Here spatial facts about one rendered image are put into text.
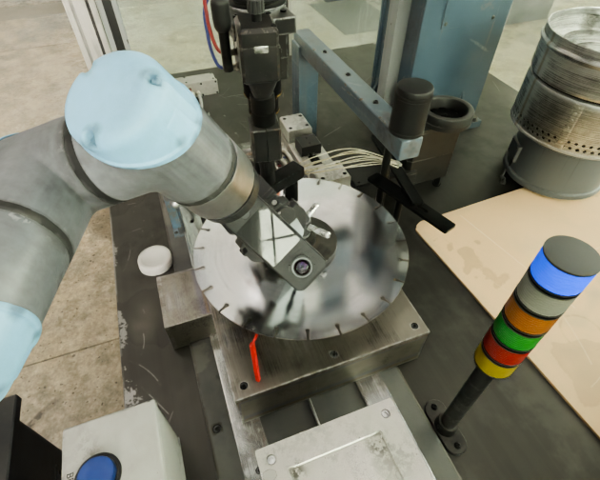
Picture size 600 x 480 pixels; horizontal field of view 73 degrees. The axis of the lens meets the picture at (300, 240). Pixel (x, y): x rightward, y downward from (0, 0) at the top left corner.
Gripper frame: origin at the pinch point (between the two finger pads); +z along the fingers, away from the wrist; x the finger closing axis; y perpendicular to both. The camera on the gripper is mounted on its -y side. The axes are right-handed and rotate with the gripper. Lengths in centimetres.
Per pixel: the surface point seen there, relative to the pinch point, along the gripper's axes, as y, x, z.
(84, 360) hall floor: 57, 90, 76
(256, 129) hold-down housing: 11.9, -7.5, -9.5
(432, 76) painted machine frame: 26, -56, 46
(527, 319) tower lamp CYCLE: -25.6, -12.0, -10.1
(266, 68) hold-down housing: 11.6, -12.5, -16.5
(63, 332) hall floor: 74, 94, 78
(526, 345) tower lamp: -27.5, -10.7, -6.6
